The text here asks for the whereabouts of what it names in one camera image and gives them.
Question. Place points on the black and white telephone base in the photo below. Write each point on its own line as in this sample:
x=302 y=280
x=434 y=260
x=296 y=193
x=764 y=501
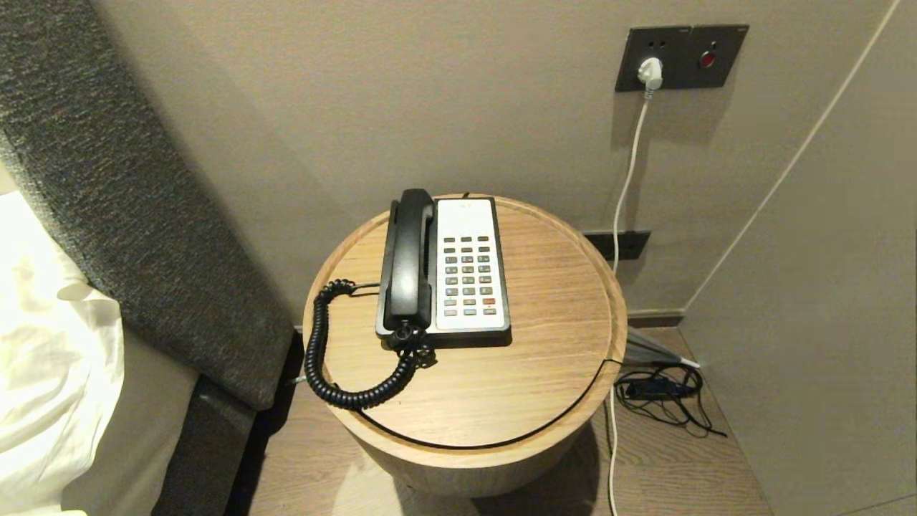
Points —
x=466 y=215

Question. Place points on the black telephone handset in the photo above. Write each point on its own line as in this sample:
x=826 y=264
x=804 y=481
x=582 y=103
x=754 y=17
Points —
x=410 y=251

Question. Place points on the round wooden side table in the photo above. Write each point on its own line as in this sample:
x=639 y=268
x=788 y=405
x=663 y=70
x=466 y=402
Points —
x=501 y=401

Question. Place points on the transparent folded umbrella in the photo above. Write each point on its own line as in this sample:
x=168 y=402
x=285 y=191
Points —
x=645 y=351

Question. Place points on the white power plug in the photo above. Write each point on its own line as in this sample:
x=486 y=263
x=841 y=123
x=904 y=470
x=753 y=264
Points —
x=650 y=72

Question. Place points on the grey fabric headboard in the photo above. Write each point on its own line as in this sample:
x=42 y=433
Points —
x=143 y=179

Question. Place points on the white bedding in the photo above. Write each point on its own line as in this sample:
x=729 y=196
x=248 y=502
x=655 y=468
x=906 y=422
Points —
x=50 y=373

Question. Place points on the black low wall socket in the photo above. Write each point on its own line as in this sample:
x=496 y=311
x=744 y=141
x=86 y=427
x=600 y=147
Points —
x=630 y=245

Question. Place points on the grey wall socket panel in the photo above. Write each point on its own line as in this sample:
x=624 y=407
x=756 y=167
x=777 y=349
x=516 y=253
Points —
x=680 y=68

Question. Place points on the dark grey bed frame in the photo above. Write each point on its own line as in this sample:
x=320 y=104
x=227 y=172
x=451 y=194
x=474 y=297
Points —
x=200 y=459

